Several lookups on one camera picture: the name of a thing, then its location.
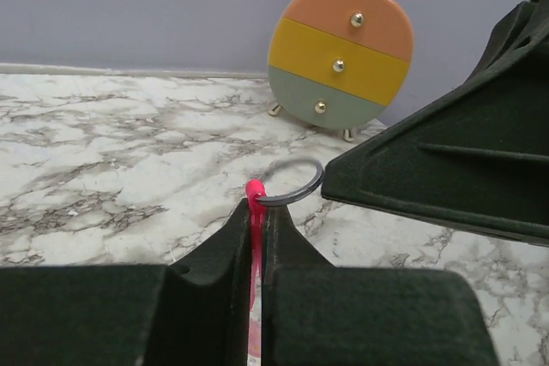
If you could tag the pink key tag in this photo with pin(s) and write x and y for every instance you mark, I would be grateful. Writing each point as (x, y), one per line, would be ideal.
(254, 190)

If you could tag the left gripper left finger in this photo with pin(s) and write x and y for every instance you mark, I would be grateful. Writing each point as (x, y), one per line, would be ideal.
(192, 312)

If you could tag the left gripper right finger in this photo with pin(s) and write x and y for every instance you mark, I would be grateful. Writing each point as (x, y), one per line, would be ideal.
(314, 313)

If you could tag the round three-drawer mini cabinet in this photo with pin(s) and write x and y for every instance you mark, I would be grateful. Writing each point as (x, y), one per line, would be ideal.
(337, 64)

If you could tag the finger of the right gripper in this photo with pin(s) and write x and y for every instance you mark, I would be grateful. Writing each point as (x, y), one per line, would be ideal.
(474, 160)

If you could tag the metal keyring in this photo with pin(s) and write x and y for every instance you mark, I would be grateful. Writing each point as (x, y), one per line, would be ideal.
(292, 180)

